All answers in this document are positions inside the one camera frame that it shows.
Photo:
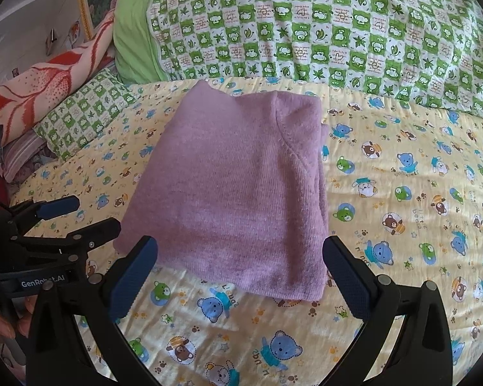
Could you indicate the person's left hand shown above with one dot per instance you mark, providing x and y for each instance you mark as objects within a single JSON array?
[{"x": 0, "y": 323}]

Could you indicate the red floral blanket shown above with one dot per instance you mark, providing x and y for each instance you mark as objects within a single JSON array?
[{"x": 44, "y": 84}]

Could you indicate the purple knitted sweater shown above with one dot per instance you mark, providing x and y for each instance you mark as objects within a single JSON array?
[{"x": 233, "y": 193}]

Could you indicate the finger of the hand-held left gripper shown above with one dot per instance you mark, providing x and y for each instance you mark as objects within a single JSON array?
[
  {"x": 58, "y": 206},
  {"x": 92, "y": 235}
]

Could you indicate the yellow bear print bed sheet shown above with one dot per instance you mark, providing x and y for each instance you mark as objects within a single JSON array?
[{"x": 406, "y": 249}]

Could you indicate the pink striped cloth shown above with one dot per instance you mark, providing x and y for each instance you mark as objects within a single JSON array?
[{"x": 22, "y": 155}]

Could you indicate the green checked pillow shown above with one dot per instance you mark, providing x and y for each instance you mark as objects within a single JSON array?
[{"x": 84, "y": 108}]

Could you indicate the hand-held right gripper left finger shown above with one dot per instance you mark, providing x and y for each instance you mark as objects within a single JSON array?
[{"x": 135, "y": 277}]

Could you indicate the green checked quilt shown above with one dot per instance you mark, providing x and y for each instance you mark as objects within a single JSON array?
[{"x": 306, "y": 28}]

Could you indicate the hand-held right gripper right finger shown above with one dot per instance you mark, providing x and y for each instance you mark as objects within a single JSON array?
[{"x": 350, "y": 277}]

